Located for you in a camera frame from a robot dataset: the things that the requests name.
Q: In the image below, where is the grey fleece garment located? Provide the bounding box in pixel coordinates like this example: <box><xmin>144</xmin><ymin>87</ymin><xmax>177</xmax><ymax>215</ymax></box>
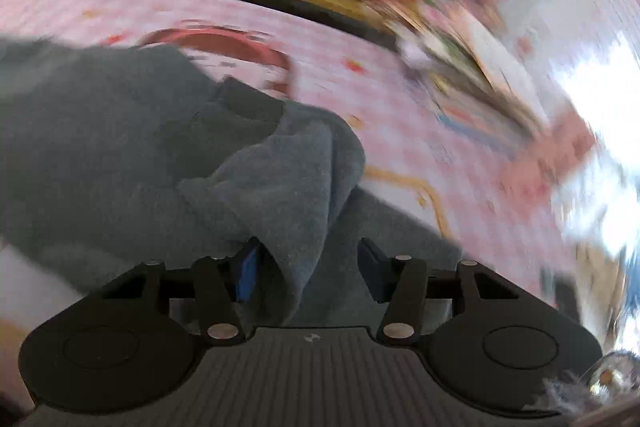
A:
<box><xmin>1</xmin><ymin>39</ymin><xmax>461</xmax><ymax>326</ymax></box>

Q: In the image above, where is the pink checkered cartoon table mat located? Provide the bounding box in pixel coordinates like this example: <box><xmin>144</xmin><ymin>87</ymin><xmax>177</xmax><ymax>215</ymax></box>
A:
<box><xmin>1</xmin><ymin>0</ymin><xmax>578</xmax><ymax>310</ymax></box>

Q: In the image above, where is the pile of papers and booklets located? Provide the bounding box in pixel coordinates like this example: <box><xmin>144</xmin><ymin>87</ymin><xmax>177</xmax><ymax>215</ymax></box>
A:
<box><xmin>384</xmin><ymin>0</ymin><xmax>549</xmax><ymax>144</ymax></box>

